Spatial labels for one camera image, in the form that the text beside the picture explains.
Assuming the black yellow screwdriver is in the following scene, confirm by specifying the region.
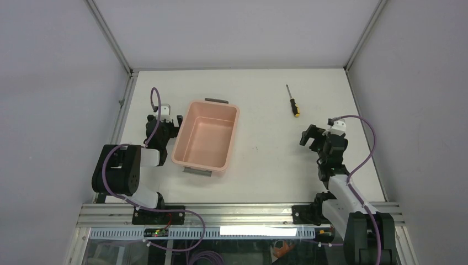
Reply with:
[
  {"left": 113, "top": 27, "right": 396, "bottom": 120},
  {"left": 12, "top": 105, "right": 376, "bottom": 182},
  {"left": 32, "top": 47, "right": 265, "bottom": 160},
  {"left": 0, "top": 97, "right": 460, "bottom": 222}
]
[{"left": 286, "top": 84, "right": 300, "bottom": 118}]

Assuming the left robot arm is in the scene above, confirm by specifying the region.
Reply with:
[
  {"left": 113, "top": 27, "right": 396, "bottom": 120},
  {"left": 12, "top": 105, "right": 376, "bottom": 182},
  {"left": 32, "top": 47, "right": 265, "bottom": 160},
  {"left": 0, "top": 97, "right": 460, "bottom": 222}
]
[{"left": 91, "top": 115, "right": 185, "bottom": 226}]

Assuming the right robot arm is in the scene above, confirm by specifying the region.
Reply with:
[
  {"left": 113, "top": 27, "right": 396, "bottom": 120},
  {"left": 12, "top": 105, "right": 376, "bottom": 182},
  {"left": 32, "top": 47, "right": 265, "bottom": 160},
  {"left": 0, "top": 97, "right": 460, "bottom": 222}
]
[{"left": 291, "top": 120, "right": 397, "bottom": 264}]

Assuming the pink plastic bin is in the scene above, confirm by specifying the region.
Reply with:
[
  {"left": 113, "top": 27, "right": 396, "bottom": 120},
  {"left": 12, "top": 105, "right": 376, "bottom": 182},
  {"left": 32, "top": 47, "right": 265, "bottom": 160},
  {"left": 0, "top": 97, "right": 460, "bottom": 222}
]
[{"left": 171, "top": 98, "right": 240, "bottom": 177}]

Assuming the orange object below table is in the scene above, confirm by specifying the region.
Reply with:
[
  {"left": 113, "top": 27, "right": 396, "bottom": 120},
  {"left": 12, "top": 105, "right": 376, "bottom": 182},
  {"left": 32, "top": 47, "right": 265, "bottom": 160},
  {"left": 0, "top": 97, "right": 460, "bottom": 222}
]
[{"left": 272, "top": 240, "right": 295, "bottom": 259}]

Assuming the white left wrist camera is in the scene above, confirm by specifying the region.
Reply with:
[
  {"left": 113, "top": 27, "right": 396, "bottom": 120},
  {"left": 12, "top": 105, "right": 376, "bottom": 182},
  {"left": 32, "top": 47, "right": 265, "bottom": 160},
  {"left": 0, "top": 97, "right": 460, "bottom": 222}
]
[{"left": 160, "top": 104, "right": 173, "bottom": 123}]

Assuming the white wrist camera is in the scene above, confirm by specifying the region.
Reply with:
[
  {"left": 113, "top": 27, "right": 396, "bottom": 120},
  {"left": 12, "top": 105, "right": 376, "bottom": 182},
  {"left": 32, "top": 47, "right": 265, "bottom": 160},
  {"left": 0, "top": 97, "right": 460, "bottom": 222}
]
[
  {"left": 329, "top": 120, "right": 347, "bottom": 136},
  {"left": 160, "top": 104, "right": 173, "bottom": 123}
]

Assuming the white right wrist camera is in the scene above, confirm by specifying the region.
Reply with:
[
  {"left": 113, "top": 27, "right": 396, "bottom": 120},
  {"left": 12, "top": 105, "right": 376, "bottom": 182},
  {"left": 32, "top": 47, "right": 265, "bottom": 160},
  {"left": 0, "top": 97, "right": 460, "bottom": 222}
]
[{"left": 329, "top": 120, "right": 347, "bottom": 136}]

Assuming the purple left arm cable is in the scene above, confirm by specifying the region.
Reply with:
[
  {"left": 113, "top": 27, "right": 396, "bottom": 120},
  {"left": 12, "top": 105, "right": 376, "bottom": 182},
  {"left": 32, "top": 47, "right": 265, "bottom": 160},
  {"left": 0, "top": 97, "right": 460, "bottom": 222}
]
[{"left": 102, "top": 87, "right": 206, "bottom": 252}]

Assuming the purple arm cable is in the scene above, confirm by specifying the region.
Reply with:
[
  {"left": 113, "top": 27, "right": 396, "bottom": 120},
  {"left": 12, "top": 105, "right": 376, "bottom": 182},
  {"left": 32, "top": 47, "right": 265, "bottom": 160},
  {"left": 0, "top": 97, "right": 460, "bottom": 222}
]
[
  {"left": 102, "top": 87, "right": 206, "bottom": 252},
  {"left": 317, "top": 115, "right": 382, "bottom": 265}
]

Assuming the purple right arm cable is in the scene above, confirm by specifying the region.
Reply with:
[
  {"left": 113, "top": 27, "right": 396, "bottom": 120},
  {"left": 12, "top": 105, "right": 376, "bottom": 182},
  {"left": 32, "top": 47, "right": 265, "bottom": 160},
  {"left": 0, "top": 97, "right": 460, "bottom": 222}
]
[{"left": 317, "top": 115, "right": 382, "bottom": 265}]

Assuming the aluminium frame rail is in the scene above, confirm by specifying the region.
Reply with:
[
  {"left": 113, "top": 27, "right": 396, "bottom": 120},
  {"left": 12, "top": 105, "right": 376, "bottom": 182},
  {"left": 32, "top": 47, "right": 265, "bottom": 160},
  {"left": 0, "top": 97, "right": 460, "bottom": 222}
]
[{"left": 76, "top": 203, "right": 406, "bottom": 229}]

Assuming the white slotted cable duct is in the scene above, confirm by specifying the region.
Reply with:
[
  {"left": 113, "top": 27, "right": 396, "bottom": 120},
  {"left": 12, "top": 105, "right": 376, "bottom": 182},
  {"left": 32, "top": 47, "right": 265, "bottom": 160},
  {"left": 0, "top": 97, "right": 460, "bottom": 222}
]
[{"left": 89, "top": 226, "right": 316, "bottom": 241}]

